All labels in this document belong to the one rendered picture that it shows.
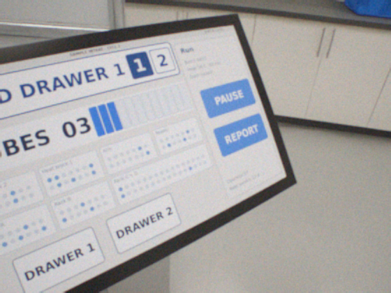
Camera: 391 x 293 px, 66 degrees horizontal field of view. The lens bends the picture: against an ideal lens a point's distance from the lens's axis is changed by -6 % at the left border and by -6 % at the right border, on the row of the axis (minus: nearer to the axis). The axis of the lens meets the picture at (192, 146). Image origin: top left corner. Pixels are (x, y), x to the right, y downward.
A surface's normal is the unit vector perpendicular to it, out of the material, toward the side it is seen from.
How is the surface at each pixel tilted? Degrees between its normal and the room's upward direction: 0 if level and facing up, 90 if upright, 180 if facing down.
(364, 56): 90
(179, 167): 50
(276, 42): 90
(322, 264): 0
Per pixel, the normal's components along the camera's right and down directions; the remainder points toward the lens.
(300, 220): 0.04, -0.81
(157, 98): 0.48, -0.14
